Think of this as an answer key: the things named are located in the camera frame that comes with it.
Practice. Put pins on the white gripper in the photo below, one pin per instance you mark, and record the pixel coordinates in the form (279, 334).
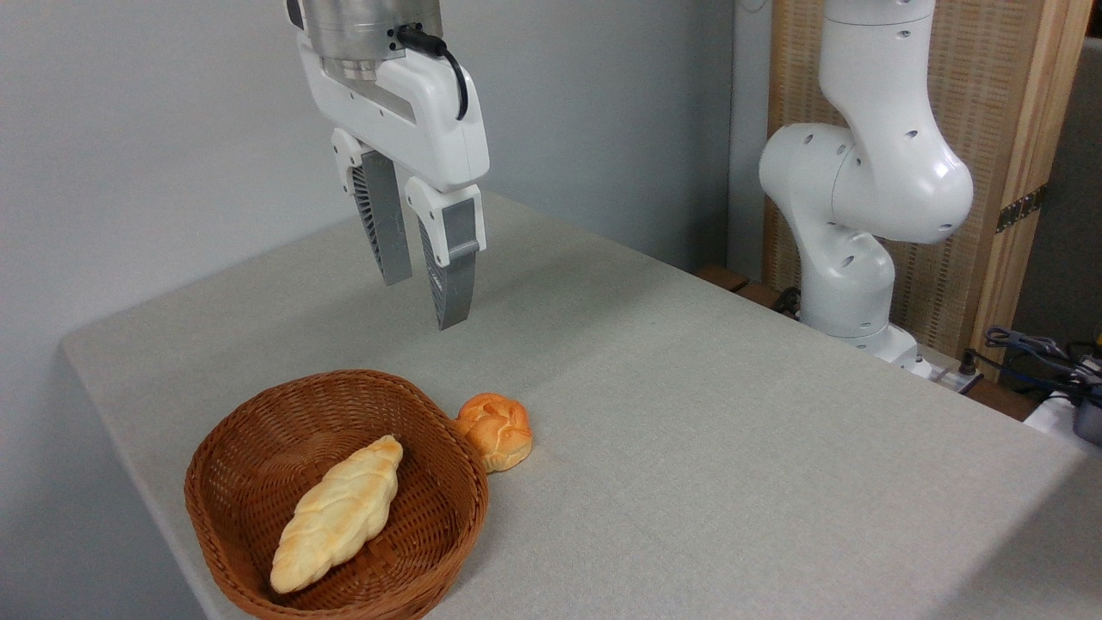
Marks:
(413, 112)

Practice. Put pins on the long braided bread loaf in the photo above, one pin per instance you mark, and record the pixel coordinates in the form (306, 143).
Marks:
(340, 512)

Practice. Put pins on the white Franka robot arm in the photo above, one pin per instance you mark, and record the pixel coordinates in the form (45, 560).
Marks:
(887, 172)

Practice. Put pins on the round orange bread roll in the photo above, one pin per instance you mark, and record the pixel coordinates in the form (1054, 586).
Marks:
(499, 430)

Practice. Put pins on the brown woven wicker basket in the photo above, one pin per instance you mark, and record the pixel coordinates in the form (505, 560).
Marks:
(258, 448)

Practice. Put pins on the wooden framed woven screen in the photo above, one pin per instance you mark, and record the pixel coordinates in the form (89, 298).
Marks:
(990, 86)

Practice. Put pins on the metal screen hinge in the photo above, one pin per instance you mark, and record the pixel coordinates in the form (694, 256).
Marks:
(1022, 207)

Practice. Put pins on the blue grey plastic box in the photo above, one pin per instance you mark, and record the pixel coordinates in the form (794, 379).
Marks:
(1089, 422)

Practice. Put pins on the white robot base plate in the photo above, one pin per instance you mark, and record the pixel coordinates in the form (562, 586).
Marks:
(943, 372)

